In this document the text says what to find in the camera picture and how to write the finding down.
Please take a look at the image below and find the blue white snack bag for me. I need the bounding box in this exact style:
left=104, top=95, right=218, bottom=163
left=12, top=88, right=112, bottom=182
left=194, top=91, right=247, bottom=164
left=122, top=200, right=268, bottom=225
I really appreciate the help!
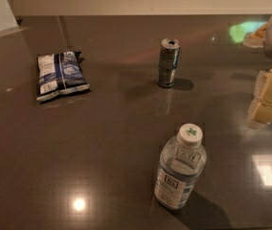
left=36, top=51, right=90, bottom=103

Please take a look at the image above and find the orange object at table edge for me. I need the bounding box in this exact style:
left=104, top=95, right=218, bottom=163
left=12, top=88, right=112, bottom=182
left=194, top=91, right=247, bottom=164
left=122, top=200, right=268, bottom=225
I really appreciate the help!
left=243, top=23, right=267, bottom=48

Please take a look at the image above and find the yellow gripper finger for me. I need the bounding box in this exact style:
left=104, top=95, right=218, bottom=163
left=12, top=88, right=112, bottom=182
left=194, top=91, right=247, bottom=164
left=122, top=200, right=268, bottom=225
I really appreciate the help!
left=247, top=69, right=272, bottom=128

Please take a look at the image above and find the clear plastic water bottle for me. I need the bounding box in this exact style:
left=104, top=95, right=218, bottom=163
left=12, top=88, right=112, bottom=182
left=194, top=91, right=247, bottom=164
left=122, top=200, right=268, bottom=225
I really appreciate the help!
left=154, top=124, right=207, bottom=210

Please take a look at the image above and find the dented metal drink can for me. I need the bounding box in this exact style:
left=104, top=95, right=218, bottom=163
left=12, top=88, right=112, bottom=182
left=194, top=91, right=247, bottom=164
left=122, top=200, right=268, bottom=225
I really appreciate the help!
left=158, top=38, right=181, bottom=88

